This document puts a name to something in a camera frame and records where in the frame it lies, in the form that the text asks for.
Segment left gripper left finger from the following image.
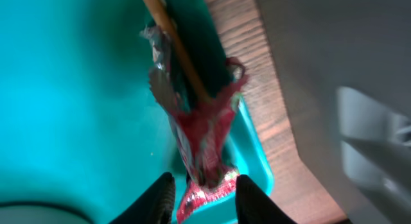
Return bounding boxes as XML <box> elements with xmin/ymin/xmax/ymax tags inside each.
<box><xmin>110</xmin><ymin>172</ymin><xmax>175</xmax><ymax>224</ymax></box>

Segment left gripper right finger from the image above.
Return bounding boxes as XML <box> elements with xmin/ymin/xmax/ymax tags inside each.
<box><xmin>235</xmin><ymin>175</ymin><xmax>296</xmax><ymax>224</ymax></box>

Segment red snack wrapper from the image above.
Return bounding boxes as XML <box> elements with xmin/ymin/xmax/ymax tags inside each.
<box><xmin>141</xmin><ymin>26</ymin><xmax>249</xmax><ymax>223</ymax></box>

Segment grey dishwasher rack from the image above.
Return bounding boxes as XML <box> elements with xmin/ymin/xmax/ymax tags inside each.
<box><xmin>257</xmin><ymin>0</ymin><xmax>410</xmax><ymax>223</ymax></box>

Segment right wooden chopstick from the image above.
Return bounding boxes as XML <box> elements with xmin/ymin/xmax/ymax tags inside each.
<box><xmin>143</xmin><ymin>0</ymin><xmax>211</xmax><ymax>102</ymax></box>

